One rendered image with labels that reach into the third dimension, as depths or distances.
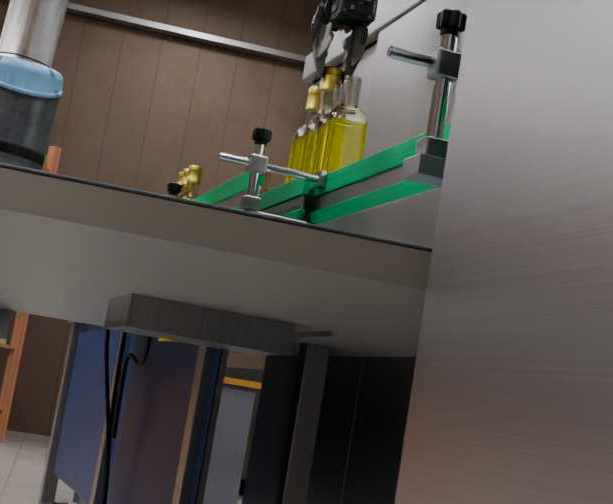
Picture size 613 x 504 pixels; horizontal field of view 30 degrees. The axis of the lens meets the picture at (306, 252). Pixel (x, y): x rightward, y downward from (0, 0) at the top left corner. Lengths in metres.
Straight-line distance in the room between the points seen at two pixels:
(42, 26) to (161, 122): 10.25
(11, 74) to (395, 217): 0.59
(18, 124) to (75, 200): 0.77
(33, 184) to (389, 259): 0.29
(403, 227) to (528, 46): 0.59
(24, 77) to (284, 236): 0.82
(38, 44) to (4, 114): 0.21
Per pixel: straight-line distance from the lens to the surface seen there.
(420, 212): 1.35
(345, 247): 0.93
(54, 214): 0.90
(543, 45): 0.81
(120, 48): 12.24
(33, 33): 1.85
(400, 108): 2.00
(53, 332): 11.77
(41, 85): 1.68
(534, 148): 0.79
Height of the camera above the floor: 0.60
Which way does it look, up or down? 8 degrees up
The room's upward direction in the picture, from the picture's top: 9 degrees clockwise
